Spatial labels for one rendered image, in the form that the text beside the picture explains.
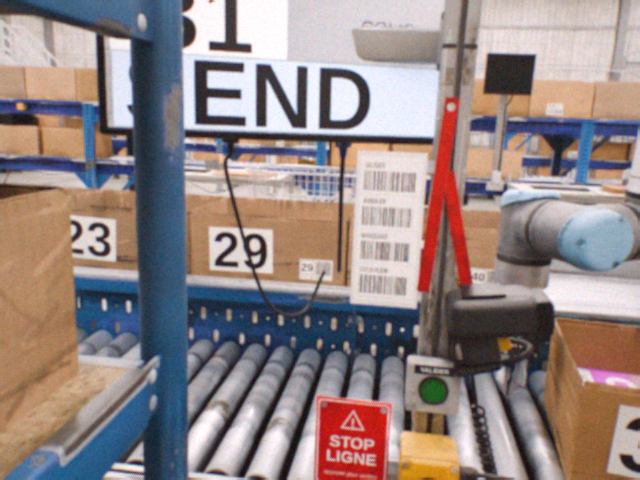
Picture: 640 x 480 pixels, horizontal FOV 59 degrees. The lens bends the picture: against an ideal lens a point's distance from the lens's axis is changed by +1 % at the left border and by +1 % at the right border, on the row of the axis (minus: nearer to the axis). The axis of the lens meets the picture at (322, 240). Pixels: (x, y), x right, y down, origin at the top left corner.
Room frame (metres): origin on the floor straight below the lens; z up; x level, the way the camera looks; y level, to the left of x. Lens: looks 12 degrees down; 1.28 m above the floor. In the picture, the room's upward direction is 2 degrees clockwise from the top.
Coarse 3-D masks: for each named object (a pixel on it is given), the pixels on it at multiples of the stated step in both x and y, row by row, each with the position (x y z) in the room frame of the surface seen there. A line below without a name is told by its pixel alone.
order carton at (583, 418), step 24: (552, 336) 1.02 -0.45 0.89; (576, 336) 1.03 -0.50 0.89; (600, 336) 1.02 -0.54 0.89; (624, 336) 1.01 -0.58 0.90; (552, 360) 0.99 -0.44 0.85; (576, 360) 1.03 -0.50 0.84; (600, 360) 1.02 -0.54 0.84; (624, 360) 1.01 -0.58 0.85; (552, 384) 0.96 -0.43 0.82; (576, 384) 0.79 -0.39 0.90; (600, 384) 0.76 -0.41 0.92; (552, 408) 0.94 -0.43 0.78; (576, 408) 0.77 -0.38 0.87; (600, 408) 0.76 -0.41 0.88; (576, 432) 0.76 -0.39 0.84; (600, 432) 0.76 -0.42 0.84; (576, 456) 0.76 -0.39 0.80; (600, 456) 0.76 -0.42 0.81
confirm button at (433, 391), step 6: (426, 384) 0.65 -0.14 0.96; (432, 384) 0.65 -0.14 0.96; (438, 384) 0.65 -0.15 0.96; (426, 390) 0.65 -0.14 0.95; (432, 390) 0.65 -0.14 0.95; (438, 390) 0.65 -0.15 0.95; (444, 390) 0.65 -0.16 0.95; (426, 396) 0.65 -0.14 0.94; (432, 396) 0.65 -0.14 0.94; (438, 396) 0.65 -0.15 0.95; (444, 396) 0.65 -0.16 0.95; (432, 402) 0.65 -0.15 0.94
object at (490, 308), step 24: (456, 288) 0.67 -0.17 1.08; (480, 288) 0.65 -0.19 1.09; (504, 288) 0.65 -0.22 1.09; (528, 288) 0.65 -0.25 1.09; (456, 312) 0.62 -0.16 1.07; (480, 312) 0.62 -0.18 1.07; (504, 312) 0.61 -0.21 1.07; (528, 312) 0.61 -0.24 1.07; (552, 312) 0.61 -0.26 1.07; (456, 336) 0.62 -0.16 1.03; (480, 336) 0.62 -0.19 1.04; (504, 336) 0.62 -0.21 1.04; (528, 336) 0.62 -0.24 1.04; (480, 360) 0.63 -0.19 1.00
